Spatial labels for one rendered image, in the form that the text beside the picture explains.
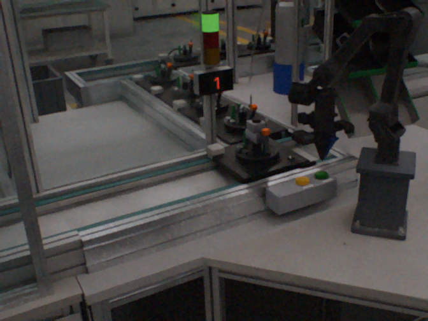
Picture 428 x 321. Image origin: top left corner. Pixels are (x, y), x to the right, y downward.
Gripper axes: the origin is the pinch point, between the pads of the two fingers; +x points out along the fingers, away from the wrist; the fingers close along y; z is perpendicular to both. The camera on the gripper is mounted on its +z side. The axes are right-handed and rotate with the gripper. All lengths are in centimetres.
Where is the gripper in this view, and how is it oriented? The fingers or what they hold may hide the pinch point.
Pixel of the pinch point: (322, 148)
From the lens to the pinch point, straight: 151.6
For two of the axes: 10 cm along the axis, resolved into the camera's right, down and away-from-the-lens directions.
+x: 0.4, 9.1, 4.2
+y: -8.8, 2.3, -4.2
